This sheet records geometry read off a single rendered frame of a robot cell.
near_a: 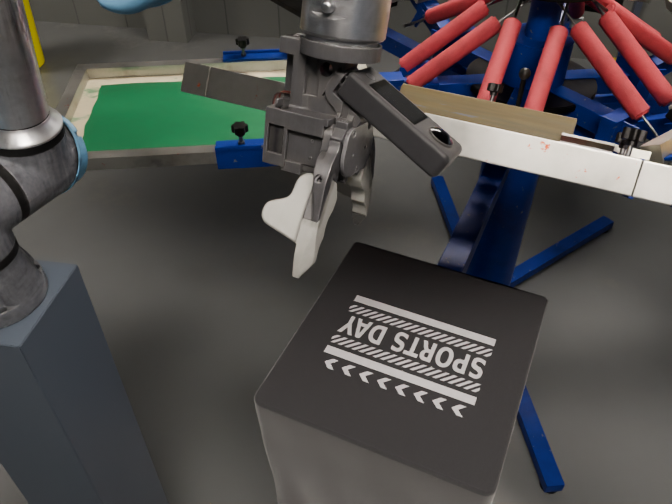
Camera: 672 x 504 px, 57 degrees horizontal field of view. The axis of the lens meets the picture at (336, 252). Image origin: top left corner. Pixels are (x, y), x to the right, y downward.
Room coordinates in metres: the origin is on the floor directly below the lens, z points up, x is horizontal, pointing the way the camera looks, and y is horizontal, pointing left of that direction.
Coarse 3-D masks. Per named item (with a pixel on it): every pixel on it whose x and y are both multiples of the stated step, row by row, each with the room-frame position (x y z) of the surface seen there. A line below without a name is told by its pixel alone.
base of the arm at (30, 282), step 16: (16, 240) 0.71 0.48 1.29; (16, 256) 0.68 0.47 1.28; (0, 272) 0.65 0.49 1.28; (16, 272) 0.66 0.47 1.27; (32, 272) 0.69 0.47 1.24; (0, 288) 0.64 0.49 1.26; (16, 288) 0.65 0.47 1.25; (32, 288) 0.67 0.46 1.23; (0, 304) 0.63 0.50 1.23; (16, 304) 0.64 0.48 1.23; (32, 304) 0.65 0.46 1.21; (0, 320) 0.61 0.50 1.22; (16, 320) 0.63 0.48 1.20
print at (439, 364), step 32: (352, 320) 0.85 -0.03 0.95; (384, 320) 0.85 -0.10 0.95; (416, 320) 0.85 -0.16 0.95; (352, 352) 0.77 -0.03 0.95; (384, 352) 0.77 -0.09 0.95; (416, 352) 0.77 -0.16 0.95; (448, 352) 0.77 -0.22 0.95; (480, 352) 0.77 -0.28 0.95; (384, 384) 0.69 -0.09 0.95; (416, 384) 0.69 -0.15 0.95; (448, 384) 0.69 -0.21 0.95; (480, 384) 0.69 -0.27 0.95
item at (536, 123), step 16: (416, 96) 1.17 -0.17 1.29; (432, 96) 1.16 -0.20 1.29; (448, 96) 1.15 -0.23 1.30; (464, 96) 1.14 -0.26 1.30; (432, 112) 1.14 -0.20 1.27; (448, 112) 1.13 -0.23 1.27; (464, 112) 1.12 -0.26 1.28; (480, 112) 1.11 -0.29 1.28; (496, 112) 1.10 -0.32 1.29; (512, 112) 1.09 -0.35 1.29; (528, 112) 1.08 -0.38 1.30; (544, 112) 1.08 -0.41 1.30; (512, 128) 1.07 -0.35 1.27; (528, 128) 1.06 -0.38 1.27; (544, 128) 1.06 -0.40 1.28; (560, 128) 1.05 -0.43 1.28
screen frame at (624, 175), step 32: (192, 64) 0.74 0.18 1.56; (224, 96) 0.70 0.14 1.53; (256, 96) 0.69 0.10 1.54; (448, 128) 0.60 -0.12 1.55; (480, 128) 0.59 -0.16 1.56; (480, 160) 0.57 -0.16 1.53; (512, 160) 0.56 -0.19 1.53; (544, 160) 0.55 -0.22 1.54; (576, 160) 0.54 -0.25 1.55; (608, 160) 0.53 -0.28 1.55; (640, 160) 0.52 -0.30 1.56; (640, 192) 0.50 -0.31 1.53
